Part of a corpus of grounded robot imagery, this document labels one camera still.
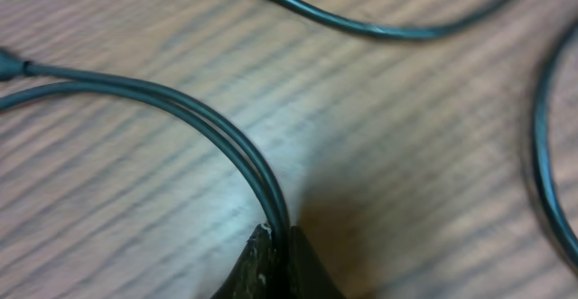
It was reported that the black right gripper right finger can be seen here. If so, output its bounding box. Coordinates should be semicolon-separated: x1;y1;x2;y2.
287;226;346;299

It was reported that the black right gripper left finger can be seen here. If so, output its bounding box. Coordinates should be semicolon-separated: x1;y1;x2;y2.
211;223;279;299

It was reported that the thin black USB cable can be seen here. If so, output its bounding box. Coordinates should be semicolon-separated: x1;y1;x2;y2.
530;21;578;268

